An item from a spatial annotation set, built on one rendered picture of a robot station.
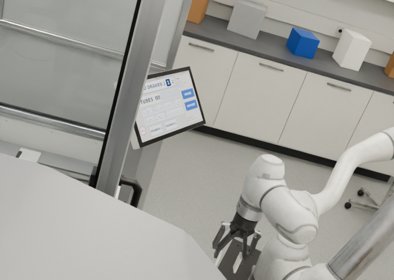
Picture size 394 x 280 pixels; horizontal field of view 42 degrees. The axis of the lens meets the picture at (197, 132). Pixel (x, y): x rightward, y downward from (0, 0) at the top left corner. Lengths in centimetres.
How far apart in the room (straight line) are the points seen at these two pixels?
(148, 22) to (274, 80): 366
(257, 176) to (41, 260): 110
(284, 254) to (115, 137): 108
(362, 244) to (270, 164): 45
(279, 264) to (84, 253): 142
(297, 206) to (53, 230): 101
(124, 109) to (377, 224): 109
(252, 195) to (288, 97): 306
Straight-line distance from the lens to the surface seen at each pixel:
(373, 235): 178
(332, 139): 482
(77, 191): 57
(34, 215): 52
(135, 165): 259
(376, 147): 177
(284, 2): 501
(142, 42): 87
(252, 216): 160
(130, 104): 90
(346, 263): 180
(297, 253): 189
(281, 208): 145
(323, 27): 509
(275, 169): 152
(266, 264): 193
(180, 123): 251
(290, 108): 460
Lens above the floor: 211
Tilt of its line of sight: 27 degrees down
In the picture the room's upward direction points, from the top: 18 degrees clockwise
